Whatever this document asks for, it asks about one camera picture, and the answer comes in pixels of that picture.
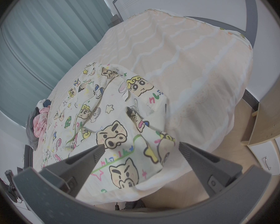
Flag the pink garment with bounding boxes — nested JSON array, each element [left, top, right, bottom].
[[33, 106, 49, 146]]

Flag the bed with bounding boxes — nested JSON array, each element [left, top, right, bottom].
[[23, 0, 259, 206]]

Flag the grey garment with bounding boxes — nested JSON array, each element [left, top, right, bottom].
[[26, 109, 40, 151]]

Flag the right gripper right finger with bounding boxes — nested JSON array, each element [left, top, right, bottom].
[[178, 141, 244, 198]]

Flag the pale wooden cabinet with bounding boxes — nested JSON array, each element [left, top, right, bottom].
[[241, 67, 280, 177]]

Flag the grey bedside table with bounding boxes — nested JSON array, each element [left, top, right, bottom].
[[110, 14, 123, 26]]

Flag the blue-green curtain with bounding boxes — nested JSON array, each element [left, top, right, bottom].
[[1, 0, 112, 88], [0, 29, 54, 128]]

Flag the white printed pyjama top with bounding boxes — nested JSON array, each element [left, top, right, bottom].
[[38, 62, 178, 194]]

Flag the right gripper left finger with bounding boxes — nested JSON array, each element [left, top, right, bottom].
[[40, 144, 105, 198]]

